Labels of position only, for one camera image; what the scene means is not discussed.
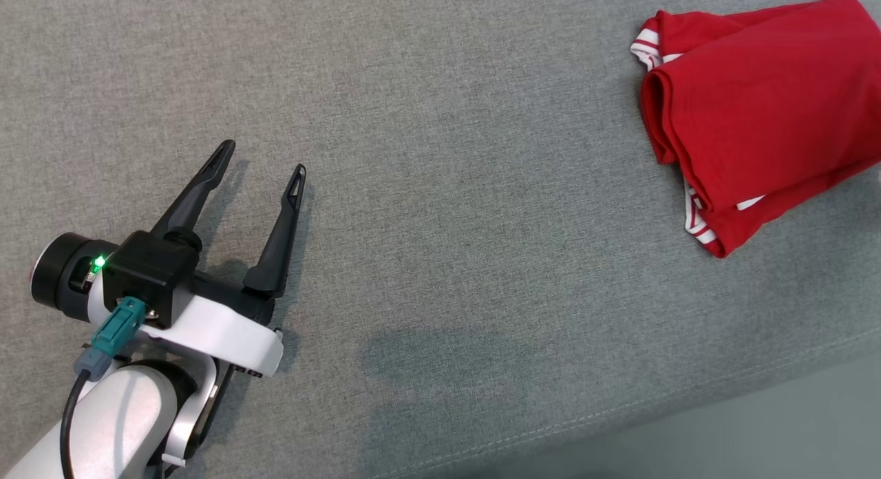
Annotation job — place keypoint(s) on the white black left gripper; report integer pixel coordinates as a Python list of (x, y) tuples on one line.
[(227, 334)]

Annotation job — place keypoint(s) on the red Bulls jersey white sleeves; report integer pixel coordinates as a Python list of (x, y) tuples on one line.
[(771, 107)]

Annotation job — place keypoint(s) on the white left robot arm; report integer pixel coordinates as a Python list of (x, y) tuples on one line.
[(117, 424)]

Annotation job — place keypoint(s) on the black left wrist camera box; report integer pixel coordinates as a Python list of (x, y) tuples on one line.
[(155, 272)]

